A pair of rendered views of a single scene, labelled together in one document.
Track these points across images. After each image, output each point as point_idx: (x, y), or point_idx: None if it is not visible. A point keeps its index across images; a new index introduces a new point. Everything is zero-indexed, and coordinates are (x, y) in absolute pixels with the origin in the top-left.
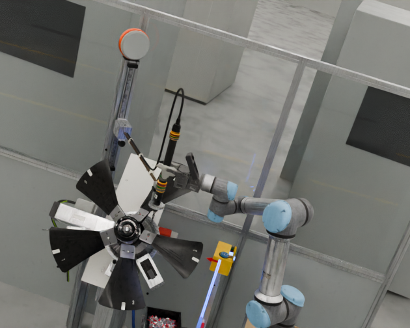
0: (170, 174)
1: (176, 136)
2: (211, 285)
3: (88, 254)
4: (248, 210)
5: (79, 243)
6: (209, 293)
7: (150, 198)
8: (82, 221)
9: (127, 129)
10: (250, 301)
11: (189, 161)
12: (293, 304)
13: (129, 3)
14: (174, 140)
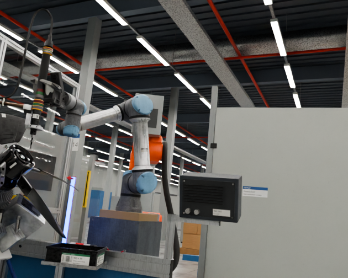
0: (51, 89)
1: (52, 51)
2: (71, 204)
3: None
4: (85, 124)
5: None
6: (70, 213)
7: None
8: None
9: None
10: (143, 174)
11: (61, 78)
12: None
13: None
14: (50, 55)
